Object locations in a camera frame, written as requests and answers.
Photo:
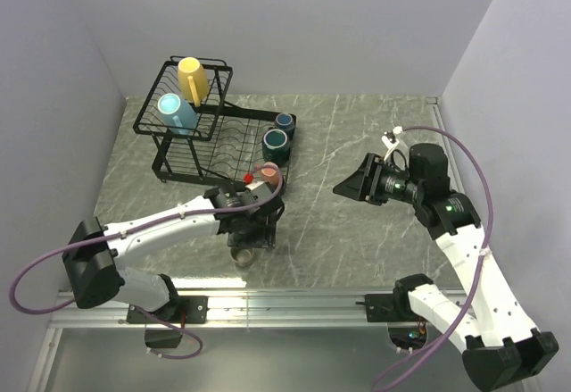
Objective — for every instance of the light blue ceramic mug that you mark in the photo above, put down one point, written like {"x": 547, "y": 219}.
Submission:
{"x": 177, "y": 114}

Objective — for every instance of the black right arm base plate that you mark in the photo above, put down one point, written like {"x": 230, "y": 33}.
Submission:
{"x": 382, "y": 307}

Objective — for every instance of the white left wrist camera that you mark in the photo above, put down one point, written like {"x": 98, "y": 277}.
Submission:
{"x": 256, "y": 191}

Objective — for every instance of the dark green patterned mug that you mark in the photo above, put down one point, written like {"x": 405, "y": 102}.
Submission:
{"x": 276, "y": 147}

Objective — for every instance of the red orange mug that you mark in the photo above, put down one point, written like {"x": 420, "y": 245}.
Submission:
{"x": 271, "y": 174}

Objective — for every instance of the dark blue glossy mug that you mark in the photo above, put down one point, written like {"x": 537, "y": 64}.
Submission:
{"x": 286, "y": 123}

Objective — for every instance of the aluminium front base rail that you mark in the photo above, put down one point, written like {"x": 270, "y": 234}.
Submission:
{"x": 249, "y": 308}

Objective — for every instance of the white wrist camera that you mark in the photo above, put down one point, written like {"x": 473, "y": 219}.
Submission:
{"x": 256, "y": 191}
{"x": 392, "y": 141}

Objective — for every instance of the olive brown small cup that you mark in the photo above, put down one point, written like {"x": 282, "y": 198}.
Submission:
{"x": 243, "y": 257}

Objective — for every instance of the black wire dish rack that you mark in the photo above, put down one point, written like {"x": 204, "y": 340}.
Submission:
{"x": 226, "y": 142}

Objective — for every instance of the aluminium table edge rail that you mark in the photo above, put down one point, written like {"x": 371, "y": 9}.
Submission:
{"x": 433, "y": 105}

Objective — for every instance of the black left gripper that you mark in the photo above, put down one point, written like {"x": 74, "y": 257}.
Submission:
{"x": 264, "y": 238}

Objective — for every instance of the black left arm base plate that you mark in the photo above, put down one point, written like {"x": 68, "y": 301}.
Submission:
{"x": 188, "y": 310}

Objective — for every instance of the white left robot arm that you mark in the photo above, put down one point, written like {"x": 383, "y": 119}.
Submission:
{"x": 100, "y": 265}

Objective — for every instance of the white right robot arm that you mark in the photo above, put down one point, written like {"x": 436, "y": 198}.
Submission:
{"x": 499, "y": 343}

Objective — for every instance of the yellow ceramic mug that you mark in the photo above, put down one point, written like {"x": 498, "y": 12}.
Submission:
{"x": 192, "y": 80}

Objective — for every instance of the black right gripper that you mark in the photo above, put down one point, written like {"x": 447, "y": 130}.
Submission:
{"x": 363, "y": 184}

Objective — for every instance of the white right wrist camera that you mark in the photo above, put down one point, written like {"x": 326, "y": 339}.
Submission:
{"x": 392, "y": 141}

